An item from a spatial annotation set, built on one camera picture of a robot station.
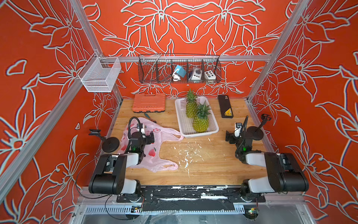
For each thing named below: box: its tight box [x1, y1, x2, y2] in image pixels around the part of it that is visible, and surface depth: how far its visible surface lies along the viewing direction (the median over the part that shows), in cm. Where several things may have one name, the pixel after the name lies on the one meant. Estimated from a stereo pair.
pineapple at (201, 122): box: [192, 100, 212, 133], surface depth 90 cm
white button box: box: [204, 70, 217, 80], surface depth 97 cm
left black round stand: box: [88, 128, 120, 154], surface depth 92 cm
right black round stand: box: [246, 113, 272, 141], surface depth 97 cm
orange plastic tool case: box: [131, 92, 166, 112], surface depth 113 cm
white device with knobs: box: [191, 67, 203, 81], surface depth 93 cm
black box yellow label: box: [218, 94, 234, 119], surface depth 116 cm
